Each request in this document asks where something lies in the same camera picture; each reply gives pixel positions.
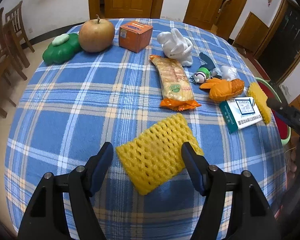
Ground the clear plastic bag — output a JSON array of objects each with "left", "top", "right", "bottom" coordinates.
[{"left": 220, "top": 65, "right": 239, "bottom": 81}]

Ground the yellow foam fruit net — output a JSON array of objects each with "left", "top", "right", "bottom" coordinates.
[{"left": 116, "top": 113, "right": 204, "bottom": 196}]

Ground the white cloth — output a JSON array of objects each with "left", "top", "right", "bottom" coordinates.
[{"left": 157, "top": 28, "right": 193, "bottom": 67}]

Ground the red door mat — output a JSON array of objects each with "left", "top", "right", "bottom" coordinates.
[{"left": 246, "top": 52, "right": 270, "bottom": 81}]

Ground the white teal paper box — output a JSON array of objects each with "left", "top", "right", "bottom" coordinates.
[{"left": 219, "top": 97, "right": 262, "bottom": 134}]

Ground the orange plush toy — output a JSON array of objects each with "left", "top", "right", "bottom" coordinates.
[{"left": 199, "top": 77, "right": 244, "bottom": 102}]

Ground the black entrance door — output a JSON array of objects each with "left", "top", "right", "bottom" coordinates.
[{"left": 257, "top": 1, "right": 300, "bottom": 83}]

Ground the blue sock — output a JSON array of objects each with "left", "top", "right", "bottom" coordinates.
[{"left": 198, "top": 52, "right": 221, "bottom": 79}]

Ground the orange snack packet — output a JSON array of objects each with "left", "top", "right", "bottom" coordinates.
[{"left": 149, "top": 55, "right": 201, "bottom": 111}]

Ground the middle wooden door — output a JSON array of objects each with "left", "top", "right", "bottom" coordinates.
[{"left": 183, "top": 0, "right": 223, "bottom": 30}]

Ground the blue plaid tablecloth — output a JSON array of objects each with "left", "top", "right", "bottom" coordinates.
[{"left": 5, "top": 19, "right": 286, "bottom": 239}]

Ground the wooden chair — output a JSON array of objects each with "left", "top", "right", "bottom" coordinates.
[
  {"left": 5, "top": 1, "right": 35, "bottom": 68},
  {"left": 0, "top": 8, "right": 27, "bottom": 107}
]

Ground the orange cardboard box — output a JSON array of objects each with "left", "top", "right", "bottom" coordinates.
[{"left": 119, "top": 21, "right": 153, "bottom": 53}]

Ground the brown apple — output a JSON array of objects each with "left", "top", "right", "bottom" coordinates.
[{"left": 78, "top": 15, "right": 115, "bottom": 53}]

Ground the low wooden wall panel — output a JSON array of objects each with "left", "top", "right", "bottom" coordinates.
[{"left": 234, "top": 12, "right": 269, "bottom": 53}]

